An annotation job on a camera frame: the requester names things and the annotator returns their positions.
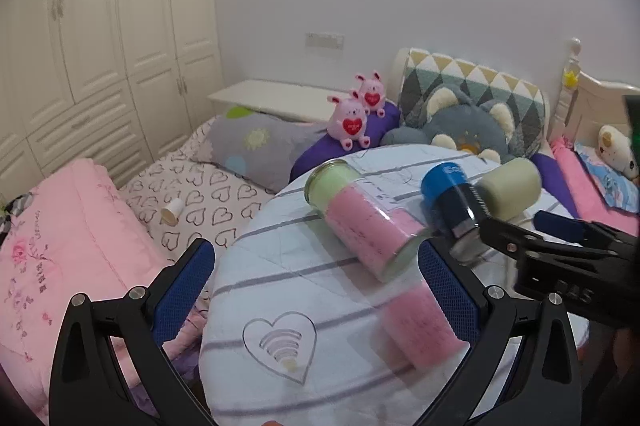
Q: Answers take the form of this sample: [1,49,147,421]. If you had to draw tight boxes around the purple pillow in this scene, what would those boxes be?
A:
[289,100,402,183]

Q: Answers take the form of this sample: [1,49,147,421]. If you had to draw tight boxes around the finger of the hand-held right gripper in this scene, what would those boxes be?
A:
[477,215,553,264]
[533,209,640,247]

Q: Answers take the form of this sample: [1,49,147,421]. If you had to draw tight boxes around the blurred pink cup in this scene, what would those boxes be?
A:
[382,280,472,371]

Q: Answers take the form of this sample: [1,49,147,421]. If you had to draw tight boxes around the pink blanket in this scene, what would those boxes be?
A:
[549,140,640,237]

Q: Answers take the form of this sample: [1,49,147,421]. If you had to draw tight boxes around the pink floral quilt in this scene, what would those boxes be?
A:
[0,158,213,413]

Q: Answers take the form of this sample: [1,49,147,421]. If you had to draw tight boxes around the white wardrobe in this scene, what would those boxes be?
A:
[0,0,224,209]

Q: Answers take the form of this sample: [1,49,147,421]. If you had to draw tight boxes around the white plush toy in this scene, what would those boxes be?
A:
[598,125,640,181]

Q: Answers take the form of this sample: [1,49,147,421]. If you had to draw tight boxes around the small white paper cup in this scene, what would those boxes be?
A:
[161,199,184,225]

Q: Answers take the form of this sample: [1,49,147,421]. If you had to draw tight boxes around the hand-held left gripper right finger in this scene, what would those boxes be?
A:
[417,238,584,426]

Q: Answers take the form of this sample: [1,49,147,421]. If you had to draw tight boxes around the pink and green cup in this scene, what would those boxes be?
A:
[303,159,432,283]

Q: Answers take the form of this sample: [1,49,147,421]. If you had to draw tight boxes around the triangle pattern headboard cushion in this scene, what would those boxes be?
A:
[398,48,551,159]

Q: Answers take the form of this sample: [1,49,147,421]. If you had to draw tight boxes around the white wall socket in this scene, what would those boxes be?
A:
[304,32,346,51]

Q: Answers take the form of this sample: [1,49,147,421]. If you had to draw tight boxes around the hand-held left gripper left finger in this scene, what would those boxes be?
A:
[49,238,217,426]

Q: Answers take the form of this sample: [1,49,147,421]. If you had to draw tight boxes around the large pink plush bunny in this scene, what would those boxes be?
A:
[326,90,372,151]

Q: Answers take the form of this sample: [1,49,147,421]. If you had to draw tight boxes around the white bed headboard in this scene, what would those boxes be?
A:
[547,38,640,147]

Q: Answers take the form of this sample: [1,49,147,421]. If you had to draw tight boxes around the blue and black cup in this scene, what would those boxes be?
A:
[420,161,495,265]

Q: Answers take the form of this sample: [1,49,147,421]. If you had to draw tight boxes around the small pink plush bunny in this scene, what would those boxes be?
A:
[354,70,387,116]

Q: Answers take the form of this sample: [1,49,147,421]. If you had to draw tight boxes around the white bedside board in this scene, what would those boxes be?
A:
[207,78,362,125]

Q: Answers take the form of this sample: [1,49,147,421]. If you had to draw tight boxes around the grey flower print pillow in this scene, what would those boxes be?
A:
[192,106,328,195]

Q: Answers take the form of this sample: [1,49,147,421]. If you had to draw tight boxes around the grey plush bear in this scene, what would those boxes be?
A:
[379,84,517,165]

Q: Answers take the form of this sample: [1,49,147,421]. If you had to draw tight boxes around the cream cup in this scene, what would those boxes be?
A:
[479,157,542,217]

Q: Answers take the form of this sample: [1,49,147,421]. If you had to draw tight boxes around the blue cartoon print pillow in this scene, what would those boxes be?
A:
[574,143,640,209]

